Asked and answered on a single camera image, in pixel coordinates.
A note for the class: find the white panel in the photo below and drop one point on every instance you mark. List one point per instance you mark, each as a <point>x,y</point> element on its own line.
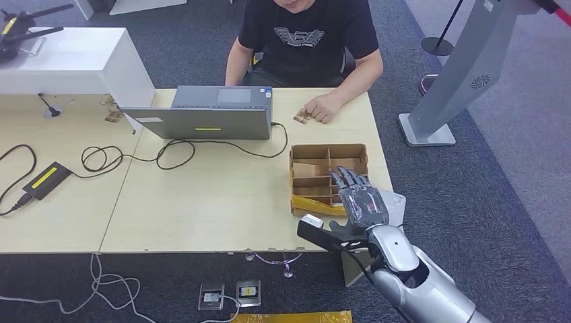
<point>84,9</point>

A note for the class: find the person's left forearm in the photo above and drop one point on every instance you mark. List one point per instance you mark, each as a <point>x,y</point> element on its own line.
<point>361,82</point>

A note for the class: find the black antenna on round base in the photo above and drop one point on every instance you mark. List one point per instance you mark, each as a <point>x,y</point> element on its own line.
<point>52,112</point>

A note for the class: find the person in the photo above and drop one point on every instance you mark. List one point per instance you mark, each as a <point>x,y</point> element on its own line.
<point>308,44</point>

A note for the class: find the yellow plastic bag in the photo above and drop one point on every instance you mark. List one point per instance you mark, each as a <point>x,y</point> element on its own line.
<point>290,318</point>

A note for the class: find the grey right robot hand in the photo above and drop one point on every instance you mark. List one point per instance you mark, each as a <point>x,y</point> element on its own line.
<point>363,207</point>

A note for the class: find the grey kiosk stand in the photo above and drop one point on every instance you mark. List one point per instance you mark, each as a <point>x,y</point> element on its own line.
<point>468,67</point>

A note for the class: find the person's right forearm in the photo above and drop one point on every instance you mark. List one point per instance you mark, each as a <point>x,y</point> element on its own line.
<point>230,76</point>

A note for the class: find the chrome tube loop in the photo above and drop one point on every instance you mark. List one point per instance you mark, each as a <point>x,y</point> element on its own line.
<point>424,84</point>

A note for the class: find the red barrier belt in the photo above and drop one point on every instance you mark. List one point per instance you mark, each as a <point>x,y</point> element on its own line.
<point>563,18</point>

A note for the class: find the cardboard divider box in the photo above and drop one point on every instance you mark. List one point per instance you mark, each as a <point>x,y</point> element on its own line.
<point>312,169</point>

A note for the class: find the silver floor socket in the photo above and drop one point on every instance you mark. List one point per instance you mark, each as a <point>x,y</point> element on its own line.
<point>210,297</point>
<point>248,293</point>

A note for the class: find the black device with antennas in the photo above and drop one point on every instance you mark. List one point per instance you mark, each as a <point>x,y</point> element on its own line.
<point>13,29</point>

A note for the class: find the black power brick yellow label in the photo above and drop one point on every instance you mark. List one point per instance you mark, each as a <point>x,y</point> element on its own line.
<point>47,180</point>

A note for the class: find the white plinth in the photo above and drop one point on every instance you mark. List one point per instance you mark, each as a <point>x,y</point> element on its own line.
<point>147,5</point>

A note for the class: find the chrome stool base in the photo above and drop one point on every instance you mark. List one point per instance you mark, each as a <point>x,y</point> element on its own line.
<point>287,270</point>

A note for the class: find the grey laptop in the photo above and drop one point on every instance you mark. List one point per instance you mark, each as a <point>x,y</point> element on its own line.
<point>205,122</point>

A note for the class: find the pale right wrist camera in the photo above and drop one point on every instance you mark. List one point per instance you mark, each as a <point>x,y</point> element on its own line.
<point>312,221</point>

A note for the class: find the white cabinet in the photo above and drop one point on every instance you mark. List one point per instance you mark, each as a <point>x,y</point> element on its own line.
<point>76,64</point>

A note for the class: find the person's left hand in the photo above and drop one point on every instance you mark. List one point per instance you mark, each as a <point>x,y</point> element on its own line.
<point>323,109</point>

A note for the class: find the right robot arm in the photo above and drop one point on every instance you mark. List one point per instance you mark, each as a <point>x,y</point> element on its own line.
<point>428,294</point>

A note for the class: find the beige desk leg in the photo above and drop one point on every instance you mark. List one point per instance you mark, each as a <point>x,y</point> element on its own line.
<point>352,272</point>

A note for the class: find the clear acrylic holder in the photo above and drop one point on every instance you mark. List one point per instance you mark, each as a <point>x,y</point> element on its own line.
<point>33,46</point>

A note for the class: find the black stanchion post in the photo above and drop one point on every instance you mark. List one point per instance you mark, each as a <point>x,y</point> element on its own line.
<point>436,47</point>

